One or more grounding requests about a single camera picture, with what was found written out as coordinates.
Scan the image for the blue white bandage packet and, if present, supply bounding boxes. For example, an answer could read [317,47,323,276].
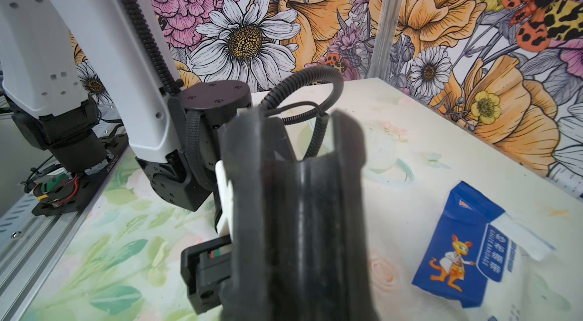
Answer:
[412,181,555,320]

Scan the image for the left black corrugated cable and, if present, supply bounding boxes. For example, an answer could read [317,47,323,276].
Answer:
[106,0,345,160]

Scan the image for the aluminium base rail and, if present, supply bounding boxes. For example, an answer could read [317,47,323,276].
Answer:
[1,148,133,320]

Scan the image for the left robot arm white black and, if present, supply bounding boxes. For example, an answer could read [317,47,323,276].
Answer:
[1,0,252,313]

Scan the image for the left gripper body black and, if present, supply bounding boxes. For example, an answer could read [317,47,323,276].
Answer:
[179,159,238,315]

